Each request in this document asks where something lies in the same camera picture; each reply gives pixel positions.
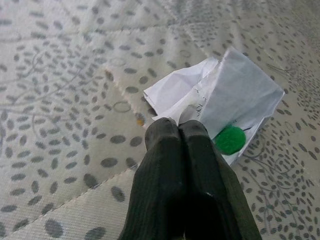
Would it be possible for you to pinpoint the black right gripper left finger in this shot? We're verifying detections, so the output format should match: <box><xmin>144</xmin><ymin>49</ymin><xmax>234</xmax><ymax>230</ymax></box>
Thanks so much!
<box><xmin>116</xmin><ymin>117</ymin><xmax>188</xmax><ymax>240</ymax></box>

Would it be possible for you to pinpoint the green round disc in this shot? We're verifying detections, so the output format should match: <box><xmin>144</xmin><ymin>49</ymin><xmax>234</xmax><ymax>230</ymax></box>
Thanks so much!
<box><xmin>214</xmin><ymin>126</ymin><xmax>247</xmax><ymax>156</ymax></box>

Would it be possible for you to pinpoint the white paper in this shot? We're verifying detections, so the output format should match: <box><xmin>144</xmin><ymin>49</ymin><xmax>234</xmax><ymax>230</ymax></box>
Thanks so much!
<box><xmin>143</xmin><ymin>47</ymin><xmax>286</xmax><ymax>167</ymax></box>

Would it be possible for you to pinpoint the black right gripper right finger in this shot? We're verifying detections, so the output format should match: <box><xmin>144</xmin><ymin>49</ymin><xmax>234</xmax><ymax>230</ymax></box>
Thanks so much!
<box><xmin>177</xmin><ymin>119</ymin><xmax>263</xmax><ymax>240</ymax></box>

